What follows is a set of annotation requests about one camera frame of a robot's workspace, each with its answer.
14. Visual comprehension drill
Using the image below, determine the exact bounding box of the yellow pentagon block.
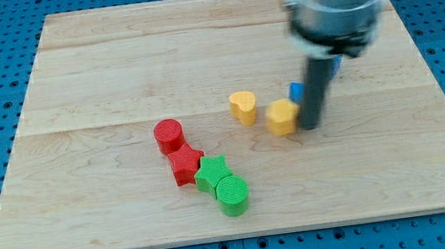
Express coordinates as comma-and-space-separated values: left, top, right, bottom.
265, 98, 300, 136

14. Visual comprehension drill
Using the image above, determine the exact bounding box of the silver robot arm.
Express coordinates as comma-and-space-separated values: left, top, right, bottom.
285, 0, 385, 61

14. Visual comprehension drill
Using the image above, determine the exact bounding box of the blue cube block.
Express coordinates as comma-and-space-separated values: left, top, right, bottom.
289, 82, 304, 105

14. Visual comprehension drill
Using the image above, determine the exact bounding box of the yellow heart block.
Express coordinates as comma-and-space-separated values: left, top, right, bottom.
229, 90, 257, 127

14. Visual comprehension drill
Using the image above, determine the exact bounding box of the green star block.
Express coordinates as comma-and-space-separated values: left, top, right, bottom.
194, 155, 233, 199

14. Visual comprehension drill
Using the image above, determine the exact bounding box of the red star block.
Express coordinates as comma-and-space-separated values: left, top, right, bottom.
167, 143, 205, 187

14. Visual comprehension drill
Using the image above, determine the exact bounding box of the red cylinder block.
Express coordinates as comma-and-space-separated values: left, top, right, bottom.
153, 119, 186, 154

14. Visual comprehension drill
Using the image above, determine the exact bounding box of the green cylinder block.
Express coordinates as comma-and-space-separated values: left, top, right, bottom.
215, 175, 249, 217

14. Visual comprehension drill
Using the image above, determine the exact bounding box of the wooden board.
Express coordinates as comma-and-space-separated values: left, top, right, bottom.
0, 0, 445, 249

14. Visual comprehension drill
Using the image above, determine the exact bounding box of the blue block behind rod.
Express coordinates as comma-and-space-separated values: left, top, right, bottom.
329, 55, 343, 79

